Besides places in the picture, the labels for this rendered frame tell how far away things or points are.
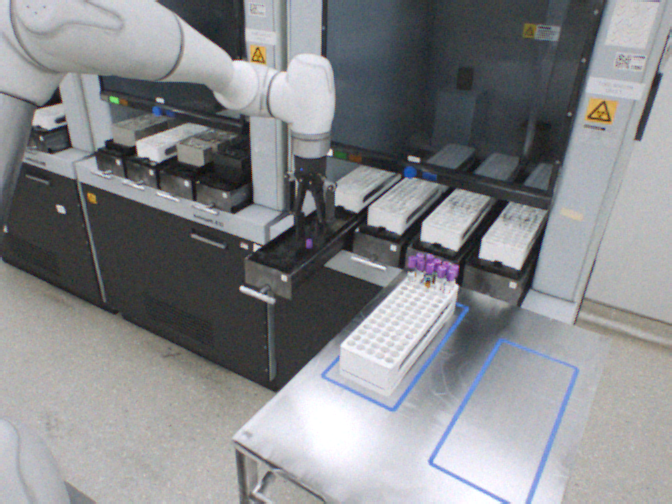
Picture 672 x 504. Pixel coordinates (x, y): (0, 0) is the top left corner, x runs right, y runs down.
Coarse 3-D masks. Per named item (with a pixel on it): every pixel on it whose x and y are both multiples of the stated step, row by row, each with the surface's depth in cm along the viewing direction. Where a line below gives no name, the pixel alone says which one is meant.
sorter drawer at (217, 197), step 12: (204, 180) 167; (216, 180) 167; (204, 192) 168; (216, 192) 165; (228, 192) 163; (240, 192) 167; (252, 192) 173; (192, 204) 167; (204, 204) 170; (216, 204) 168; (228, 204) 165
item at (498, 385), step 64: (448, 320) 111; (512, 320) 111; (320, 384) 94; (448, 384) 95; (512, 384) 96; (576, 384) 96; (256, 448) 82; (320, 448) 83; (384, 448) 83; (448, 448) 83; (512, 448) 84; (576, 448) 84
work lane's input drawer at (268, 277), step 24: (384, 192) 164; (312, 216) 151; (336, 216) 152; (360, 216) 153; (288, 240) 140; (312, 240) 140; (336, 240) 141; (264, 264) 129; (288, 264) 127; (312, 264) 133; (240, 288) 130; (264, 288) 130; (288, 288) 128
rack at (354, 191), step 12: (360, 168) 168; (372, 168) 168; (348, 180) 159; (360, 180) 159; (372, 180) 159; (384, 180) 162; (396, 180) 171; (336, 192) 153; (348, 192) 152; (360, 192) 152; (372, 192) 166; (336, 204) 154; (348, 204) 152; (360, 204) 152
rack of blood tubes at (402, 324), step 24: (408, 288) 109; (432, 288) 109; (456, 288) 110; (384, 312) 103; (408, 312) 102; (432, 312) 104; (360, 336) 96; (384, 336) 98; (408, 336) 97; (432, 336) 104; (360, 360) 92; (384, 360) 91; (408, 360) 96; (360, 384) 94; (384, 384) 91
